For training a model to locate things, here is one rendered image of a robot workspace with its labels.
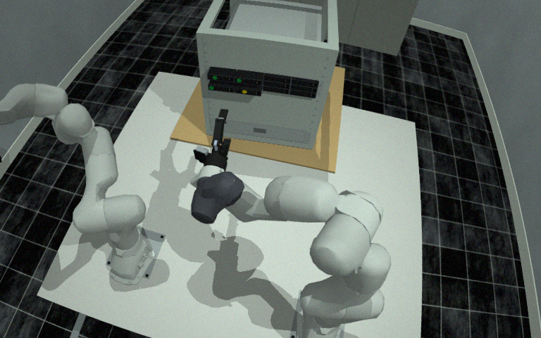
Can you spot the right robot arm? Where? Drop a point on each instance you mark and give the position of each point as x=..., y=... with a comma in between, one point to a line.
x=342, y=248

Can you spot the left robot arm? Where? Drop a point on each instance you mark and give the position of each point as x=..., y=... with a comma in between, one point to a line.
x=118, y=216

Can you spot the tan wooden board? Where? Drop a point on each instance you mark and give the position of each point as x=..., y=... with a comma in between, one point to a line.
x=191, y=129

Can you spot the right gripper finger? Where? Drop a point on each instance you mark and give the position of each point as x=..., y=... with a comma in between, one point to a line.
x=219, y=124
x=226, y=147

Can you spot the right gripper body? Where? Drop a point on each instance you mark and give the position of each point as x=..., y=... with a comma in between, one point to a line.
x=216, y=159

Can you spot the grey metal rack frame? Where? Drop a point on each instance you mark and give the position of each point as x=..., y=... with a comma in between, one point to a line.
x=295, y=47

